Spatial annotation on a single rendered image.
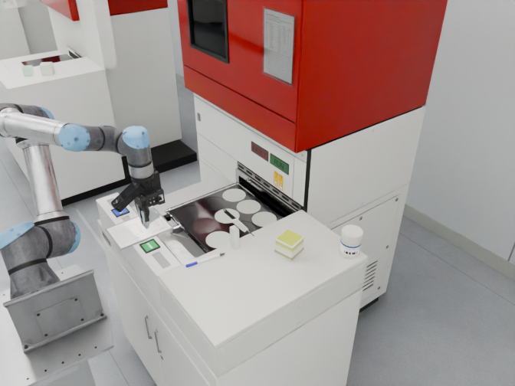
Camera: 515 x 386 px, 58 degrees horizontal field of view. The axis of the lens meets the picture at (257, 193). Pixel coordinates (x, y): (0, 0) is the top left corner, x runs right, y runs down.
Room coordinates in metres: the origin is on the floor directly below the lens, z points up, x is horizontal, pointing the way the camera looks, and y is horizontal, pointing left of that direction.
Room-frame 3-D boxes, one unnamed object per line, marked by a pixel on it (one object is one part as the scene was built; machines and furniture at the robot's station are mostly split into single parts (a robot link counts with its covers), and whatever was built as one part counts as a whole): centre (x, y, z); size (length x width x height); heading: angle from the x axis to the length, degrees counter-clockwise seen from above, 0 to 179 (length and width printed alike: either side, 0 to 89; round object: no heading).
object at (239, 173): (1.65, -0.04, 0.89); 0.44 x 0.02 x 0.10; 37
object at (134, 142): (1.26, 0.37, 1.35); 0.09 x 0.08 x 0.11; 61
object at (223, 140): (1.81, 0.06, 1.02); 0.82 x 0.03 x 0.40; 37
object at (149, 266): (1.35, 0.45, 0.89); 0.55 x 0.09 x 0.14; 37
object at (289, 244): (1.21, -0.11, 1.00); 0.07 x 0.07 x 0.07; 52
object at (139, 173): (1.26, 0.37, 1.28); 0.08 x 0.08 x 0.05
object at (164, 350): (1.39, 0.16, 0.41); 0.97 x 0.64 x 0.82; 37
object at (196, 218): (1.52, 0.12, 0.90); 0.34 x 0.34 x 0.01; 37
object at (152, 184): (1.27, 0.36, 1.20); 0.09 x 0.08 x 0.12; 125
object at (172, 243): (1.35, 0.33, 0.87); 0.36 x 0.08 x 0.03; 37
